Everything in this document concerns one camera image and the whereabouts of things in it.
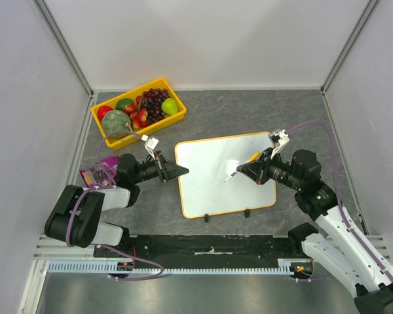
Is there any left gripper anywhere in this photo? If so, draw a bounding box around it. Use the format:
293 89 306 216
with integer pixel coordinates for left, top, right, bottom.
132 150 188 184

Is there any white marker with yellow cap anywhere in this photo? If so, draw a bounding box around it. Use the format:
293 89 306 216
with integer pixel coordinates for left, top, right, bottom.
224 152 261 183

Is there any whiteboard with yellow frame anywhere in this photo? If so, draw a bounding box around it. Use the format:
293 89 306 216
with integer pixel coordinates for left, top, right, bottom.
175 131 277 219

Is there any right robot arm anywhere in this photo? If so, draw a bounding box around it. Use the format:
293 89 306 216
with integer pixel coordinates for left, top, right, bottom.
175 143 393 313

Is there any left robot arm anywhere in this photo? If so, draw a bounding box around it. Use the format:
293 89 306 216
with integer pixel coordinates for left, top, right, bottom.
44 151 189 257

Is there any yellow plastic bin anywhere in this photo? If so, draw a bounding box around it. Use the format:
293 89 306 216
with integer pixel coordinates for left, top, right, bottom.
91 78 187 150

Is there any red cherries cluster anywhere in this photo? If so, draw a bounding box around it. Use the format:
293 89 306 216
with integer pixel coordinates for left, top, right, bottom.
122 96 149 130

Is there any green pear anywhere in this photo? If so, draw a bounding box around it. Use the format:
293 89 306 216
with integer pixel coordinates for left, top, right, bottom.
161 97 179 116

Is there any purple snack bag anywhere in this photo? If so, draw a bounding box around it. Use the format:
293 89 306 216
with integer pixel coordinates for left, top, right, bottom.
79 156 119 188

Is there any purple grape bunch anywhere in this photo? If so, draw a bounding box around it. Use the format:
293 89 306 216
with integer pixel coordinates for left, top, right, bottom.
141 88 170 124

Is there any green melon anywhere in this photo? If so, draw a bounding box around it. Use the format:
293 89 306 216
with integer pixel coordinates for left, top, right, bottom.
102 110 132 139

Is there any green lime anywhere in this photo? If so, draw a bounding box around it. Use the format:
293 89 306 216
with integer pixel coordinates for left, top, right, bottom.
115 98 135 111

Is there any red apple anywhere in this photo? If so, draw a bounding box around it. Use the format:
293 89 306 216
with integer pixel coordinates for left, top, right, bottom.
97 105 113 121

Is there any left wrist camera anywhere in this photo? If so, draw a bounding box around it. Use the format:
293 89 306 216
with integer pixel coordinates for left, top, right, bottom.
144 137 159 156

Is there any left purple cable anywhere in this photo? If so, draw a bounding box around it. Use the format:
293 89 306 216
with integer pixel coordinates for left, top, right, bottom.
66 130 165 282

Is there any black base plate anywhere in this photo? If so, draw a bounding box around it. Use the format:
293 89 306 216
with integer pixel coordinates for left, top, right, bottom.
93 234 312 271

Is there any cable duct rail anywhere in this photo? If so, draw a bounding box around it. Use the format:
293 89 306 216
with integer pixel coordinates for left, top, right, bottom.
48 260 294 275

